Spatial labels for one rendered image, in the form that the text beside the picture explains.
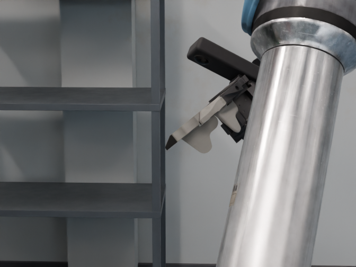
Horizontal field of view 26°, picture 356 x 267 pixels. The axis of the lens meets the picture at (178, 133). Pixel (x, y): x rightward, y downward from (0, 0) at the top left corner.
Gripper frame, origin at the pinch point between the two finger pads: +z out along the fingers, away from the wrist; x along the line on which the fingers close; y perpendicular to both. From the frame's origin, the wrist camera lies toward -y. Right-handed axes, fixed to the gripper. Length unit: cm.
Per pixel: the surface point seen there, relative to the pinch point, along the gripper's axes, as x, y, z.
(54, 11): 203, -73, -88
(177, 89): 199, -13, -108
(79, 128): 208, -26, -65
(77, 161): 215, -16, -57
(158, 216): 172, 22, -54
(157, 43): 142, -29, -84
